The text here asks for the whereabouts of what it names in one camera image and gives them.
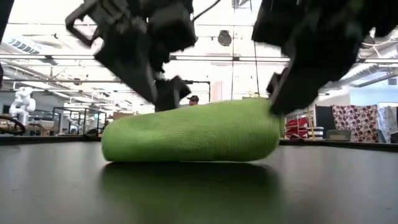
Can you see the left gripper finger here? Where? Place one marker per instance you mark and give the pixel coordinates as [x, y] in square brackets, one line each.
[133, 77]
[171, 93]

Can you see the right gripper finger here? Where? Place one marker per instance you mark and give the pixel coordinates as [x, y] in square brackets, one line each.
[298, 90]
[276, 85]

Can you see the green towel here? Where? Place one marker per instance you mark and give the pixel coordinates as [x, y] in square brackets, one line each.
[192, 133]

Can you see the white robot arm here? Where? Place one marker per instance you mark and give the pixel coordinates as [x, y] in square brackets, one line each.
[23, 102]

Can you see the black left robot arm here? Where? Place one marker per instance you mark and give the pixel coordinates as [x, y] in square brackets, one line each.
[93, 15]

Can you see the person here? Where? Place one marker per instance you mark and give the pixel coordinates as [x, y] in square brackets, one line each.
[193, 100]

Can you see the red fabric item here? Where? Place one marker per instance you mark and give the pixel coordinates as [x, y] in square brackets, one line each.
[295, 127]

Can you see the brown cardboard box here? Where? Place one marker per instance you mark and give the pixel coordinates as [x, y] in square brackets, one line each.
[122, 115]

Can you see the black upright panel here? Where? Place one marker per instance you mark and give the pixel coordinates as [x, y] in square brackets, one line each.
[325, 119]

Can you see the white column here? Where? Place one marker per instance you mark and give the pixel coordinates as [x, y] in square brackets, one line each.
[217, 91]

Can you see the black white striped box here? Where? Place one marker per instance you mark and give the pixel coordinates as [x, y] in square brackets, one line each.
[315, 133]

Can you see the grey bin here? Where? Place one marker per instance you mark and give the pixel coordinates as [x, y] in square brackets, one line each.
[338, 134]

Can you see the white fabric with red circles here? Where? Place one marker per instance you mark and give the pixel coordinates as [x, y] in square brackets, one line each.
[354, 123]

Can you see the round black ceiling fixture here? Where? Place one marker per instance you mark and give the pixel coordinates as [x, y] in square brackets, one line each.
[224, 38]

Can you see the black table mat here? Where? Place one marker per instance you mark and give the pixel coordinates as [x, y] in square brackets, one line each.
[62, 186]

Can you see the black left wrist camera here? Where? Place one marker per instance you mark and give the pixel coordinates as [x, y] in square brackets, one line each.
[172, 28]

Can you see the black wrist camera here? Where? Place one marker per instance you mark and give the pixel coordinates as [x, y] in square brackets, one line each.
[273, 21]
[172, 28]

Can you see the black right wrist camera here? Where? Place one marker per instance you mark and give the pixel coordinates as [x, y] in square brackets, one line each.
[273, 21]

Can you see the black metal frame cell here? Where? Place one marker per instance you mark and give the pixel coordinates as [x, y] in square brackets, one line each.
[79, 119]

